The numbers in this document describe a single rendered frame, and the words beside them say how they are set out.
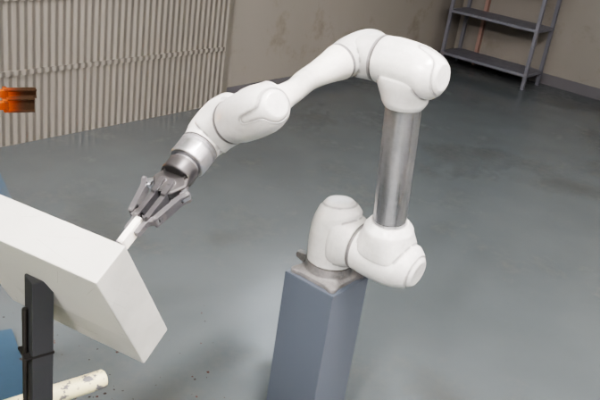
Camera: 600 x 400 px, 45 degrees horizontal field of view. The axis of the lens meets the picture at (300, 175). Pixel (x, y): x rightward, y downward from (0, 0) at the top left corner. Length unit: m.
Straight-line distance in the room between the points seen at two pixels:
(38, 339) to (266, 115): 0.61
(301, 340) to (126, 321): 1.22
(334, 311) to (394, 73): 0.83
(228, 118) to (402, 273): 0.85
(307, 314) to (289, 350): 0.18
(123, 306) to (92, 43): 3.82
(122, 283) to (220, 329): 1.90
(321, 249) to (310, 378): 0.46
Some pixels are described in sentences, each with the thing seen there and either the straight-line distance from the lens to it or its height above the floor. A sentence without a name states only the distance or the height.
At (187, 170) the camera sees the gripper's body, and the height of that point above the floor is 1.18.
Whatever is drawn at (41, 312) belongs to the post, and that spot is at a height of 1.02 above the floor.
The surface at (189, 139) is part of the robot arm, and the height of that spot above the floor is 1.23.
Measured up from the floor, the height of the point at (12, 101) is 1.02.
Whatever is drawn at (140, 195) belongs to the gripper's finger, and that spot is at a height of 1.12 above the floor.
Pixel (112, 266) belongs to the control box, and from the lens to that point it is 1.22.
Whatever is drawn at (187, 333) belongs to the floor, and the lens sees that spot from 3.09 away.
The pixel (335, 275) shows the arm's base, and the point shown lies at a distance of 2.33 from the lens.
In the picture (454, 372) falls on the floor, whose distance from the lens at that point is 3.16.
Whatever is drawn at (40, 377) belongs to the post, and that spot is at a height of 0.87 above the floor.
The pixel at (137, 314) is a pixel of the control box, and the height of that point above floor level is 1.04.
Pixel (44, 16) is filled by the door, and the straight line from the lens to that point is 4.77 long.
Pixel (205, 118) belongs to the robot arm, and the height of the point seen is 1.28.
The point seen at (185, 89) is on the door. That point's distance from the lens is 5.63.
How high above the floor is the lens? 1.80
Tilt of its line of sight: 22 degrees down
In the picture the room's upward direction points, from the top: 8 degrees clockwise
